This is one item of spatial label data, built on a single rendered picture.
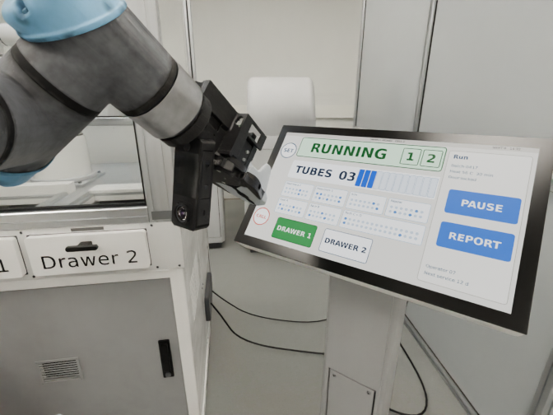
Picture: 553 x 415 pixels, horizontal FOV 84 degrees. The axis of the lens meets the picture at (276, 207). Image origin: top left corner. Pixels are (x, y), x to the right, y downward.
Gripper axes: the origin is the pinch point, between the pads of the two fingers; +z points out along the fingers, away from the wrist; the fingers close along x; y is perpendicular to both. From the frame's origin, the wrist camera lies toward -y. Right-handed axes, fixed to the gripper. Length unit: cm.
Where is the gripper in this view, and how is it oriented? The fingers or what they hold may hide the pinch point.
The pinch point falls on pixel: (257, 203)
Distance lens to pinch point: 50.3
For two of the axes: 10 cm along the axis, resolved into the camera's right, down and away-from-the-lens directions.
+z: 4.3, 4.0, 8.1
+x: -8.3, -1.8, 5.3
